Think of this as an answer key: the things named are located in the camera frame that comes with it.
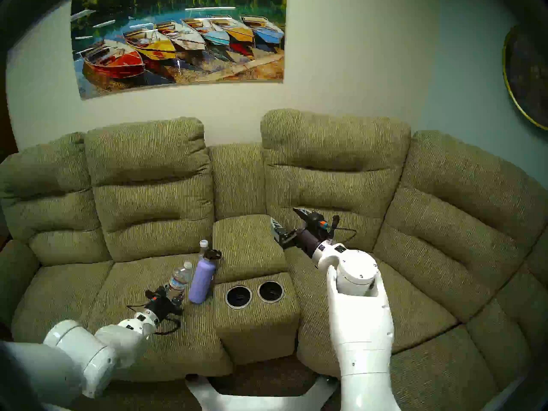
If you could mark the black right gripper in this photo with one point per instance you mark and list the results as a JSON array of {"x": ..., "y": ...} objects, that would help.
[{"x": 310, "y": 236}]

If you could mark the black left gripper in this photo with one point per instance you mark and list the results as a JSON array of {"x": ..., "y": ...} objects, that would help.
[{"x": 165, "y": 309}]

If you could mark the clear Crystal Geyser water bottle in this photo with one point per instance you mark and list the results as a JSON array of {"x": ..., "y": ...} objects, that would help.
[{"x": 179, "y": 279}]

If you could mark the purple metal flask bottle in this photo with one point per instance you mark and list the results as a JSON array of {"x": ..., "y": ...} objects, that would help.
[{"x": 202, "y": 281}]

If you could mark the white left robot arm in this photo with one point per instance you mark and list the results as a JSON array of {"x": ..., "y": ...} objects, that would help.
[{"x": 72, "y": 358}]

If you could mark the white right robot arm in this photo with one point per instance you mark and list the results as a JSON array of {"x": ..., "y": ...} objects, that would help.
[{"x": 359, "y": 329}]

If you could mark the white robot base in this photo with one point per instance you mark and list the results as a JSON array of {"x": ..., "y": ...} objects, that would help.
[{"x": 261, "y": 401}]

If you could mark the clear bottle red white label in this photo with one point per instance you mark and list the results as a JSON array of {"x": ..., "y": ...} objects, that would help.
[{"x": 203, "y": 244}]

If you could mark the green fabric sofa console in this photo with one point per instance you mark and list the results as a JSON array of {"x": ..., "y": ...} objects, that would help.
[{"x": 252, "y": 333}]

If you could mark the green fabric sectional sofa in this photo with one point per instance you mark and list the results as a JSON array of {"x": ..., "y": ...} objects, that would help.
[{"x": 150, "y": 200}]

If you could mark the colourful boats wall picture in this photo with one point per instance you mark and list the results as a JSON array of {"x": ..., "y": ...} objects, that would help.
[{"x": 180, "y": 37}]

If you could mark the round dark gold-rimmed wall decor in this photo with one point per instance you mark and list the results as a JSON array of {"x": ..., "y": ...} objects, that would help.
[{"x": 528, "y": 76}]

